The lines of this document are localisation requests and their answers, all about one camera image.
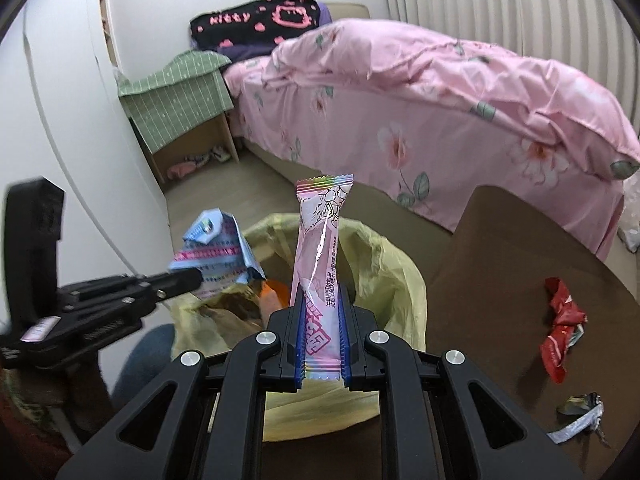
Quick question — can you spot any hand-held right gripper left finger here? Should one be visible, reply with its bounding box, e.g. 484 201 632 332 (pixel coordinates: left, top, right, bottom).
55 282 307 480

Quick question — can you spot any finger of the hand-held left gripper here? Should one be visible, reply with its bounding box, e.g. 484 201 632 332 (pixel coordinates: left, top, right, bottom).
58 266 204 312

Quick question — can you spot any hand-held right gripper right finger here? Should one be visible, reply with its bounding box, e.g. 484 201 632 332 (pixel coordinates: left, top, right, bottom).
337 292 586 480

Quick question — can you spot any blue printed wrapper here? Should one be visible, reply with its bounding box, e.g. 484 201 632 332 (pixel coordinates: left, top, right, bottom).
167 209 267 302

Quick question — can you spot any orange wrapper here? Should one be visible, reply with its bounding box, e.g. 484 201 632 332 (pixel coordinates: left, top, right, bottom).
262 280 294 322

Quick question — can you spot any yellow plastic trash bag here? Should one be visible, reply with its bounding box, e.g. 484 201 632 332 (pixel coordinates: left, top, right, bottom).
170 212 429 444

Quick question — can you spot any pink stick packet wrapper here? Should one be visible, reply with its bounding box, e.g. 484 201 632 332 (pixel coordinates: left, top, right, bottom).
294 174 355 394

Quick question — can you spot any person's blue jeans leg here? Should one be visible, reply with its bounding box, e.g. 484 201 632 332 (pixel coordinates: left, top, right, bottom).
112 323 177 402

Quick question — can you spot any white wardrobe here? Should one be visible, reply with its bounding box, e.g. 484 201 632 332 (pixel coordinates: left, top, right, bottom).
0 0 170 323

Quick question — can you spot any wooden nightstand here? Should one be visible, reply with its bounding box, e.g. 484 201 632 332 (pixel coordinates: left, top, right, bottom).
130 109 241 187

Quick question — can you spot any green checked cloth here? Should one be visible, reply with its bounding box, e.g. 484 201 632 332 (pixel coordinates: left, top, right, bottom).
117 50 236 154

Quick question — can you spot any pink floral bed sheet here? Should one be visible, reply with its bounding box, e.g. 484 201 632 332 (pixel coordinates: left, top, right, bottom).
222 57 627 262

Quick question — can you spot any red wrapper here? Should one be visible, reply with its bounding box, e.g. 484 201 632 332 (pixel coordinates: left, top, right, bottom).
539 277 589 385

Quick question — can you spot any white wrapper strip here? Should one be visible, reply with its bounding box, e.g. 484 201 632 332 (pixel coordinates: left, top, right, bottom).
547 405 609 447

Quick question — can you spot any black Hello Kitty pillow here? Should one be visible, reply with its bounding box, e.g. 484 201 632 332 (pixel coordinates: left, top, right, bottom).
189 0 324 54

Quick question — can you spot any pink floral duvet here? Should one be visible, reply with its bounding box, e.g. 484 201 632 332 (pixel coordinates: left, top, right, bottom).
262 17 640 182

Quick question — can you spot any pink patterned cloth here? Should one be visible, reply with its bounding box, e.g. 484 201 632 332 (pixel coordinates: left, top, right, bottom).
617 164 640 254

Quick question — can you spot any beige headboard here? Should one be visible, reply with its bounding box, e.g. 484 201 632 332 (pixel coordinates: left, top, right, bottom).
329 2 371 26

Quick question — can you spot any beige curtain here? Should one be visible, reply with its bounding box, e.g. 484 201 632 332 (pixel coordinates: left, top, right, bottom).
377 0 640 113

